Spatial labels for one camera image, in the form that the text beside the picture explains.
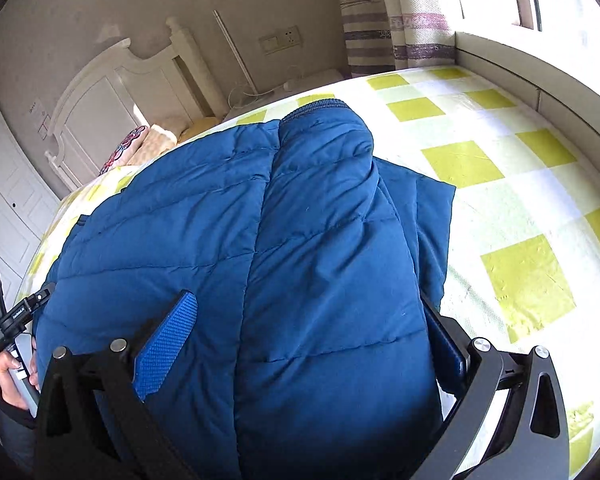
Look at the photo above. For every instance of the white rod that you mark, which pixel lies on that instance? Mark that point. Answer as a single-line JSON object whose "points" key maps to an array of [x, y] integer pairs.
{"points": [[230, 45]]}

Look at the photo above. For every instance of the cream pillow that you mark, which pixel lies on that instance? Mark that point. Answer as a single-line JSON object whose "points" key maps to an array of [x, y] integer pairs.
{"points": [[155, 142]]}

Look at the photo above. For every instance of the printed curtain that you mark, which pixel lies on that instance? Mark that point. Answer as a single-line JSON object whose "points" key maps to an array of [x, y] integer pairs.
{"points": [[415, 10]]}

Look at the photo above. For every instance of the blue puffer jacket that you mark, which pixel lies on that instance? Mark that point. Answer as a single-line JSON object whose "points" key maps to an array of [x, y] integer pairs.
{"points": [[280, 260]]}

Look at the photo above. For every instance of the white power adapter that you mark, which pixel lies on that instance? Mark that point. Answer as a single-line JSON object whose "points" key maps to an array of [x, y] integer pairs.
{"points": [[291, 85]]}

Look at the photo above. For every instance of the person's left forearm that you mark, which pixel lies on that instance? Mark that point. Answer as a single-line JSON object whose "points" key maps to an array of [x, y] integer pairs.
{"points": [[15, 435]]}

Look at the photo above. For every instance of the white wall sticker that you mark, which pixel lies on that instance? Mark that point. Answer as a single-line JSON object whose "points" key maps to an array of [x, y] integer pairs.
{"points": [[39, 120]]}

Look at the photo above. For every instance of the patterned pillow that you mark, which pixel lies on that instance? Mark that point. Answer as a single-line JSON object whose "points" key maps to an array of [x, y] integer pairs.
{"points": [[125, 147]]}

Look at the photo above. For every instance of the white door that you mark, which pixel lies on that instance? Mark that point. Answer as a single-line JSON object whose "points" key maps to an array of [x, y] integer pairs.
{"points": [[10, 185]]}

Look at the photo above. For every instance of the person's left hand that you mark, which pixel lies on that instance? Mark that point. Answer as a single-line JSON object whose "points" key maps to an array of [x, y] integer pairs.
{"points": [[5, 380]]}

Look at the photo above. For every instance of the beige window sill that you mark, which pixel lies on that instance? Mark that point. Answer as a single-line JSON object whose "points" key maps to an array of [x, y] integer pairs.
{"points": [[520, 67]]}

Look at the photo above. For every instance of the yellow checkered bed sheet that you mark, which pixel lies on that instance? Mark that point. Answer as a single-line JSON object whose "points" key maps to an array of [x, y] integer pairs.
{"points": [[505, 210]]}

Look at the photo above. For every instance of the wall socket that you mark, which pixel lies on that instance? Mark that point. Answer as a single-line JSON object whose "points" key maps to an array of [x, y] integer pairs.
{"points": [[280, 40]]}

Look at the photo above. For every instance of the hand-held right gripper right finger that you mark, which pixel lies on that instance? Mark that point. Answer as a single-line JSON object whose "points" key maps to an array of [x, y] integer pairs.
{"points": [[450, 355]]}

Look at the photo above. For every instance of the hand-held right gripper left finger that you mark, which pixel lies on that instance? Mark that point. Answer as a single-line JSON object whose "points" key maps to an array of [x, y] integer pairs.
{"points": [[167, 340]]}

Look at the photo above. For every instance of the yellow pillow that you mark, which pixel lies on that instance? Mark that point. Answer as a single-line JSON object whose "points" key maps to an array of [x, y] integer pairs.
{"points": [[200, 127]]}

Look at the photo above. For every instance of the white headboard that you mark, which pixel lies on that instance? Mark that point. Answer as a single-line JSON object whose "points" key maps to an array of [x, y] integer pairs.
{"points": [[95, 105]]}

